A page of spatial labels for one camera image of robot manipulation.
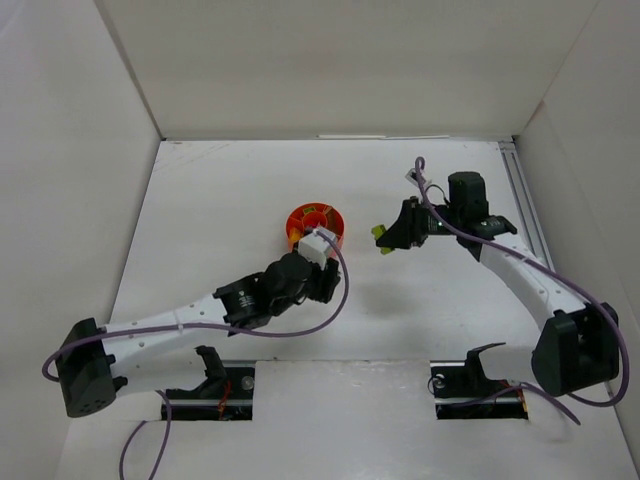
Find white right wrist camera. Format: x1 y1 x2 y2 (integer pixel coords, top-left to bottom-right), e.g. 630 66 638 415
405 169 432 187

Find orange round divided container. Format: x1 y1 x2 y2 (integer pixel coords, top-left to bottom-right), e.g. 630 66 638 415
285 202 345 250

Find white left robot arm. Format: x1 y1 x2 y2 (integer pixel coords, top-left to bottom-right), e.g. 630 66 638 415
43 252 349 418

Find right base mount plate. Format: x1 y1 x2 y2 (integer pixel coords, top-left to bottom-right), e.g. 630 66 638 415
428 363 529 420

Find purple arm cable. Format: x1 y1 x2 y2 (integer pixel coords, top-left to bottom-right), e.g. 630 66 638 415
41 227 351 480
414 156 631 426

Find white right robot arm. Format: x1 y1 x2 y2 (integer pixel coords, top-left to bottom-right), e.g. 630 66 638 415
372 172 628 397

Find aluminium rail right side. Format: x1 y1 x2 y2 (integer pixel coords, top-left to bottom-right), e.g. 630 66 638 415
498 140 554 271

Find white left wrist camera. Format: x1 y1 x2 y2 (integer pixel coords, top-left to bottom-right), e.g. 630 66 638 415
297 228 336 270

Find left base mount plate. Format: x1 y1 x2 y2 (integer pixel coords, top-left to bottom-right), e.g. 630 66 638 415
165 361 256 422

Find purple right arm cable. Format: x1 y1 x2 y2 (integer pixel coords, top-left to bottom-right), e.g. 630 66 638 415
414 156 631 426

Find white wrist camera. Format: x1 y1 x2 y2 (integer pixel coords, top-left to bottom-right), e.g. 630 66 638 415
405 169 432 187
297 228 336 270

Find base mount plate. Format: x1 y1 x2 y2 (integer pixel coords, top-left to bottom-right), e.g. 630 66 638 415
165 361 256 422
428 363 529 420

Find lime sloped lego brick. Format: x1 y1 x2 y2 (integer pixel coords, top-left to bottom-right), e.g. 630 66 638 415
371 224 393 255

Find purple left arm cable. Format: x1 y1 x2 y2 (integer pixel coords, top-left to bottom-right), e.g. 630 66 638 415
41 227 351 480

